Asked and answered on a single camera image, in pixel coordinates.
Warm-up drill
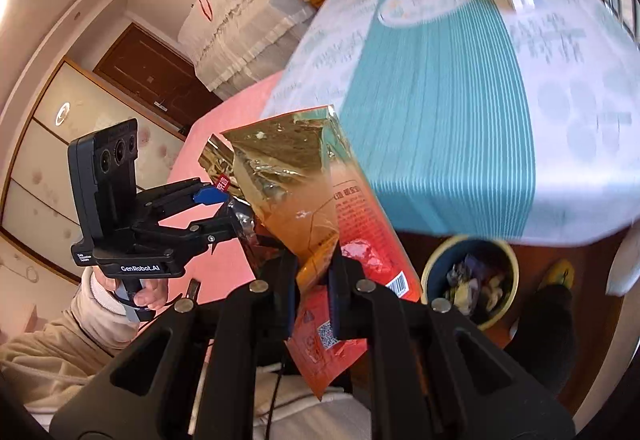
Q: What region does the dark wooden door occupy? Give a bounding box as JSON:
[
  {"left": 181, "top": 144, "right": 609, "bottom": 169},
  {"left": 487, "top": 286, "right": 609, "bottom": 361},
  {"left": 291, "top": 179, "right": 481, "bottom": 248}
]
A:
[{"left": 93, "top": 23, "right": 222, "bottom": 134}]

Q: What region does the red snack bag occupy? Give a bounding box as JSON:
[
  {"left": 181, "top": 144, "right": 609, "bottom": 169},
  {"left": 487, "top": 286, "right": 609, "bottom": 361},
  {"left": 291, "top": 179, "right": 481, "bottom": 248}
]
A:
[{"left": 222, "top": 106, "right": 422, "bottom": 397}]

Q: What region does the beige sleeved left forearm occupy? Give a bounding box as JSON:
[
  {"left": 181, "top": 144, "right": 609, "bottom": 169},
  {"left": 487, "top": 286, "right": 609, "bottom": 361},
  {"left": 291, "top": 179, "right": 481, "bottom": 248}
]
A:
[{"left": 1, "top": 268, "right": 138, "bottom": 426}]

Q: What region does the lace covered cabinet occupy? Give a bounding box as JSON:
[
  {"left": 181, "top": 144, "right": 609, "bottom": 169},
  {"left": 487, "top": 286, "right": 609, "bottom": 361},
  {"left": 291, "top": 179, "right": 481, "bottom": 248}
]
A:
[{"left": 178, "top": 0, "right": 316, "bottom": 100}]

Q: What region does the blue yellow trash bin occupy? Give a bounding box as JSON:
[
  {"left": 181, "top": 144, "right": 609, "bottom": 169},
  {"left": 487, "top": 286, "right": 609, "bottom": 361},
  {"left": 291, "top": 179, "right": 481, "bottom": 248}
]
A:
[{"left": 421, "top": 235, "right": 520, "bottom": 330}]

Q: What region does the person's left hand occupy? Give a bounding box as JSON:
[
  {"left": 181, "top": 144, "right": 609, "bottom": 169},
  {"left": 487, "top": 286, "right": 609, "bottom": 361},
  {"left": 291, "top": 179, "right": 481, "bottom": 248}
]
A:
[{"left": 93, "top": 267, "right": 168, "bottom": 311}]

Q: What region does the sliding wardrobe door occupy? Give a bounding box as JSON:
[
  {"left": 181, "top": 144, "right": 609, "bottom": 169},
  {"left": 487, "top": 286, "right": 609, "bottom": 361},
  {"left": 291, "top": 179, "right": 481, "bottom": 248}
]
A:
[{"left": 0, "top": 57, "right": 187, "bottom": 336}]

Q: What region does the blue white patterned tablecloth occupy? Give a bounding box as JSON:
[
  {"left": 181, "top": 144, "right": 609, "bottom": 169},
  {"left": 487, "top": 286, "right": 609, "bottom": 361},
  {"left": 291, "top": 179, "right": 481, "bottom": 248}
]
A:
[{"left": 264, "top": 0, "right": 639, "bottom": 245}]

